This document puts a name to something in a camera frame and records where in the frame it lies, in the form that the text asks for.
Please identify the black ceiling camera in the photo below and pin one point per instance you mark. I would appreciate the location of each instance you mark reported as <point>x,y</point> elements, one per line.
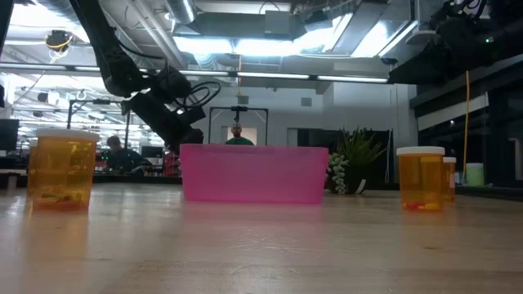
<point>58,40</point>

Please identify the silver ceiling duct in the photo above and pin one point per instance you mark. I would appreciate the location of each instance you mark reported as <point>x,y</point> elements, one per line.
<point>180,10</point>

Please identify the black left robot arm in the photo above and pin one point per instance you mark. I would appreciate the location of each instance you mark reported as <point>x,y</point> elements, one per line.
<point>116,65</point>

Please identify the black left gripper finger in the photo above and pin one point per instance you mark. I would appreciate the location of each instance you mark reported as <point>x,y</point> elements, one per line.
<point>186,138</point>

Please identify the long ceiling light bar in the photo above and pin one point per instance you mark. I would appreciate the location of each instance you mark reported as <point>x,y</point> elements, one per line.
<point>269,76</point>

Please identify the pale green cup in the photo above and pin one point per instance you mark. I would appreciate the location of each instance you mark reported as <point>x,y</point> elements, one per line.
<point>475,175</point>

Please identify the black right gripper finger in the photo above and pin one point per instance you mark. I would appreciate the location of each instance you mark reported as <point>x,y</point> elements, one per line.
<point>429,69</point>

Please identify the red cabinet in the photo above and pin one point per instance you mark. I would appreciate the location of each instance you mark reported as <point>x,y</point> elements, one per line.
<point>171,165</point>

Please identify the small amber pill bottle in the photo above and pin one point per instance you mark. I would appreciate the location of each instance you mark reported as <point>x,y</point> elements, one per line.
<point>450,179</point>
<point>32,163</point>

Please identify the person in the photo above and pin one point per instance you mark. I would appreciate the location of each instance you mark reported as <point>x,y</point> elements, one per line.
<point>122,159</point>
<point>239,141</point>

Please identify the grey ceiling unit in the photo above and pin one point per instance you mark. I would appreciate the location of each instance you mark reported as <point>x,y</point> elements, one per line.
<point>278,24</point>

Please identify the black monitor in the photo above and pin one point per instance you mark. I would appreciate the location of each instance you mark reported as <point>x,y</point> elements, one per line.
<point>9,134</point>

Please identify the medium amber pill bottle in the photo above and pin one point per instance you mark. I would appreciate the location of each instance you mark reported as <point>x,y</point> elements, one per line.
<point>421,179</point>

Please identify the pink plastic basket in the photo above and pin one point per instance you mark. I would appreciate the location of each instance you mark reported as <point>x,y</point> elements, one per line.
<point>253,175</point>

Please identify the large amber pill bottle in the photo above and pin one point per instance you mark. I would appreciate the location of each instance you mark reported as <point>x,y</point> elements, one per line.
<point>61,171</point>

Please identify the trailing bead succulent plant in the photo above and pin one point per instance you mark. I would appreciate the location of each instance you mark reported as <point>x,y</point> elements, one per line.
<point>337,171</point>

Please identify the black frame stand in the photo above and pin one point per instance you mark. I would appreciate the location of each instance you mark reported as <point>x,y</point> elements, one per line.
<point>238,108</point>
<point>100,101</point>

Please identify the spiky green potted plant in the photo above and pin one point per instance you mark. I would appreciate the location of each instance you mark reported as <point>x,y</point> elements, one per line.
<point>359,151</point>

